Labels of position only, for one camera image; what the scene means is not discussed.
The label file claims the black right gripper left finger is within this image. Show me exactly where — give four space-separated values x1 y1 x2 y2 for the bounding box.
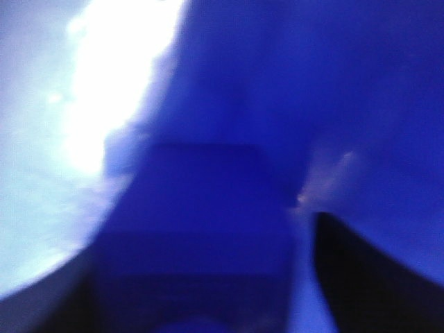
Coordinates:
1 246 93 332

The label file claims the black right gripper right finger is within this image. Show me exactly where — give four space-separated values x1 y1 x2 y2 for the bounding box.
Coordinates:
314 212 443 332

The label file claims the blue bin right near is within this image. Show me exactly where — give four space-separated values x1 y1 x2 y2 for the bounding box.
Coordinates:
105 1 443 332

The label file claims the blue plastic block part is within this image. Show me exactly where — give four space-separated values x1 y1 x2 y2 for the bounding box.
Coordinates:
94 144 296 332

